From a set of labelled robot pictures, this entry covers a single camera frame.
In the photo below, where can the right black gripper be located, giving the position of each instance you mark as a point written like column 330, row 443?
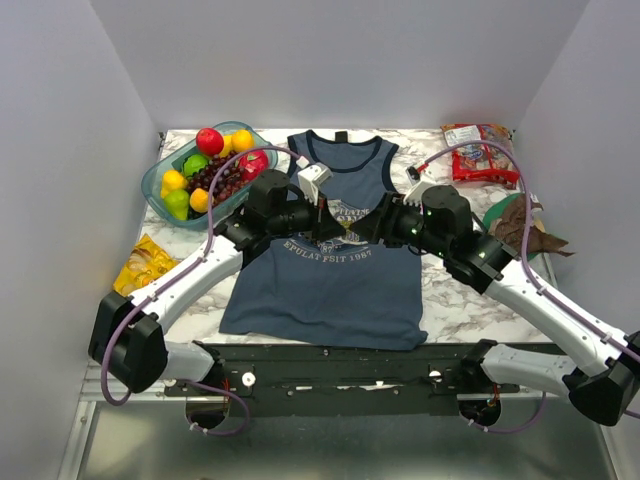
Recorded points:
column 383, row 221

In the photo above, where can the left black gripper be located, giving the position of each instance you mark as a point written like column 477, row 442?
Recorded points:
column 324, row 226

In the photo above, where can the blue printed tank top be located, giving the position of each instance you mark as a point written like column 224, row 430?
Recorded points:
column 334, row 293

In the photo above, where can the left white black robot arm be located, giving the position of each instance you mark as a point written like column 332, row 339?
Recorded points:
column 128, row 339

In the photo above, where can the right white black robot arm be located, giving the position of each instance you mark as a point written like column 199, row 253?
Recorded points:
column 598, row 368

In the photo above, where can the red apple right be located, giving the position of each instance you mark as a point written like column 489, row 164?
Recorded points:
column 252, row 164

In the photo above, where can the red apple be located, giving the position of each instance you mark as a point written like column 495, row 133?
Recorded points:
column 209, row 141
column 252, row 164

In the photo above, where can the dark purple grape bunch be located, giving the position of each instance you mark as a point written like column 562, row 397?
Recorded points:
column 228, row 183

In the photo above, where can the orange fruit top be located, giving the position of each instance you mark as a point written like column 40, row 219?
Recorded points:
column 242, row 140

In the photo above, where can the orange fruit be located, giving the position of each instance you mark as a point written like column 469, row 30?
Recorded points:
column 200, row 200
column 242, row 140

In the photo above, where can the red candy bag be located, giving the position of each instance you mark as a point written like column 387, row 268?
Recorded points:
column 481, row 162

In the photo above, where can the orange fruit front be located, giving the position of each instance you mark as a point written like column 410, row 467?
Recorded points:
column 200, row 200

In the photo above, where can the red apple top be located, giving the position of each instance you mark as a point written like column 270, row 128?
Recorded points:
column 209, row 141

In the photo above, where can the green fruit middle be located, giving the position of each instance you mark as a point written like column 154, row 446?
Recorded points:
column 194, row 164

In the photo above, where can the green pear front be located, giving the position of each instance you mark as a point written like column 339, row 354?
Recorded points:
column 177, row 203

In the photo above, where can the teal plastic fruit container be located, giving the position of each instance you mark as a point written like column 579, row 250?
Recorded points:
column 151, row 181

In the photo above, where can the yellow lemon left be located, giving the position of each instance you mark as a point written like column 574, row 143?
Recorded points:
column 172, row 180

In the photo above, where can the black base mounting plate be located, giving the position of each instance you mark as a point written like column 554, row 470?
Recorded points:
column 435, row 379

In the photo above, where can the yellow Lays chips bag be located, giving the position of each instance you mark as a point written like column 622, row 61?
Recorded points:
column 147, row 262

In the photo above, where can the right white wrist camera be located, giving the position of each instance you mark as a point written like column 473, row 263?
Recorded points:
column 413, row 196

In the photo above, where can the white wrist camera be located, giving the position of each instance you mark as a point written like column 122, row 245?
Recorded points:
column 310, row 178
column 413, row 196

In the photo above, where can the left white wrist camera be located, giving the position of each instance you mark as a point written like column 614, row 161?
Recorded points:
column 310, row 178

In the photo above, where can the aluminium rail frame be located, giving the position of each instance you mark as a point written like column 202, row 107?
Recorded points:
column 149, row 439

